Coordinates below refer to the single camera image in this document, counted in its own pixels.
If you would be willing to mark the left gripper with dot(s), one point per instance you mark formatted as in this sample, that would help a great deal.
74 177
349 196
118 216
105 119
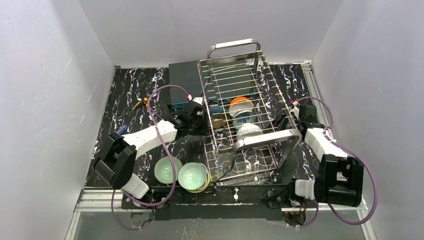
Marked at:
200 117

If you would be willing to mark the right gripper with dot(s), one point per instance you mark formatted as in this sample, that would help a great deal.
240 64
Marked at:
288 120

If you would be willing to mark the dark blue gold bowl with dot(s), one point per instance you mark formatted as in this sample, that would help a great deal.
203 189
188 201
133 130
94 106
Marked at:
219 116

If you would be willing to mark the steel wire dish rack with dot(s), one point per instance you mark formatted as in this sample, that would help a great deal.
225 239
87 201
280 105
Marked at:
258 156

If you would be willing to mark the blue white floral bowl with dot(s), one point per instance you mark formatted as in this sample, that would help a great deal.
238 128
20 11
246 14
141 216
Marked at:
243 117

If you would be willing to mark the orange bowl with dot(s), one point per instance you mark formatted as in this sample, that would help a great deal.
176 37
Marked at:
240 103

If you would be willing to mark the light green bowl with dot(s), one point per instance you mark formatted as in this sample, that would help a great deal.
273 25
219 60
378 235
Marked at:
163 171

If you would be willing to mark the pale white ribbed bowl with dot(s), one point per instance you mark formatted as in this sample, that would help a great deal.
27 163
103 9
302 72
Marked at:
248 130

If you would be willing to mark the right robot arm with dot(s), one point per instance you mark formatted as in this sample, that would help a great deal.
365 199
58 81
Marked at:
339 180

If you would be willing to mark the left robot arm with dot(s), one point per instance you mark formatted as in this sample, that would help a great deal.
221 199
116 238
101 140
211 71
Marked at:
115 160

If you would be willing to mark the yellow black pliers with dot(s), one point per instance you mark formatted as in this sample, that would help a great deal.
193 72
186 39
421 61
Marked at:
141 103

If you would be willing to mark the teal speckled bowl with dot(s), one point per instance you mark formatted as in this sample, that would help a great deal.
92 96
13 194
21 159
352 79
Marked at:
192 176

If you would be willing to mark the blue red screwdriver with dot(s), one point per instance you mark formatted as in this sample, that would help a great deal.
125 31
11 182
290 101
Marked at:
122 129

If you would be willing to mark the yellow rimmed bowl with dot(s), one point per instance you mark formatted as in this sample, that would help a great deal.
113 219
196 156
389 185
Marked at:
207 182

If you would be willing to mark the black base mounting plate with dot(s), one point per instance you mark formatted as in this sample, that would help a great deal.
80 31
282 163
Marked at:
270 202

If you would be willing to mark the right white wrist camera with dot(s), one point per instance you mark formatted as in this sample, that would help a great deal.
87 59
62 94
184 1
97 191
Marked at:
294 109

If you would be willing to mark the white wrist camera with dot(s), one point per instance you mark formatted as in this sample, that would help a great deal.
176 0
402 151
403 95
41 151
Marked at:
199 100
294 109

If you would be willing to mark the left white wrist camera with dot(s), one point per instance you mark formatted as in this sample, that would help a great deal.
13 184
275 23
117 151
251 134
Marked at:
199 100

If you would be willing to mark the dark grey network switch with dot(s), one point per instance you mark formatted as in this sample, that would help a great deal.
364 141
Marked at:
185 82

